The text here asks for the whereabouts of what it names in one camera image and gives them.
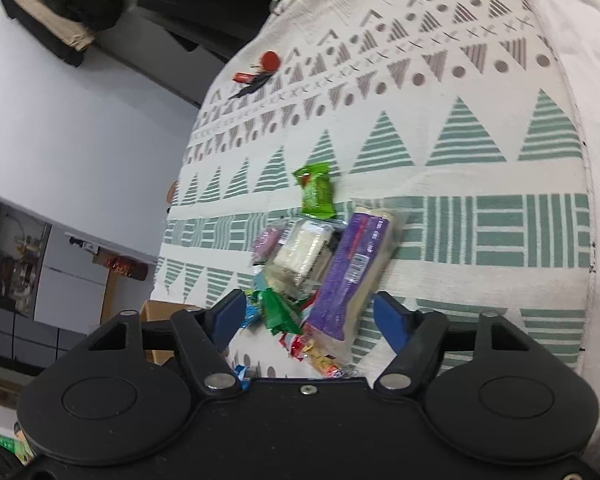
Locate patterned green grey blanket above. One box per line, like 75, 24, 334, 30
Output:
152, 0, 600, 382

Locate long purple wafer packet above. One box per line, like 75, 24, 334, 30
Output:
306, 205, 407, 367

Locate black keys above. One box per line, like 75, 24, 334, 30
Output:
228, 72, 272, 100

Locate red yellow snack packet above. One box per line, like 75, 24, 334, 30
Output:
289, 329, 362, 379

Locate cardboard box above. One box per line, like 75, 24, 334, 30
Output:
139, 300, 207, 367

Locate purple mochi packet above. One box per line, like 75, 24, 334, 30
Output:
251, 226, 284, 266

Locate blue snack packet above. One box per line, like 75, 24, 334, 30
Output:
241, 302, 264, 332

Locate dark clothing pile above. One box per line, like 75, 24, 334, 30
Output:
0, 0, 127, 68

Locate bright green snack packet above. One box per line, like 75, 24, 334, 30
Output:
292, 161, 337, 221

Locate red mushroom keychain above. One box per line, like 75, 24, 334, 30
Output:
256, 50, 283, 72

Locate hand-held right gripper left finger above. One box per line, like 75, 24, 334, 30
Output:
87, 289, 248, 397

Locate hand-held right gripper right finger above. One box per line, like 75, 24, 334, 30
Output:
372, 291, 536, 392

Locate red brown decorated board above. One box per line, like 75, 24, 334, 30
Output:
92, 250, 148, 282

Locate green cracker snack packet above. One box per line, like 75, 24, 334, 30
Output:
256, 286, 307, 337

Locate clear rice cracker packet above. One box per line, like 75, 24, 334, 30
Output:
262, 217, 344, 297

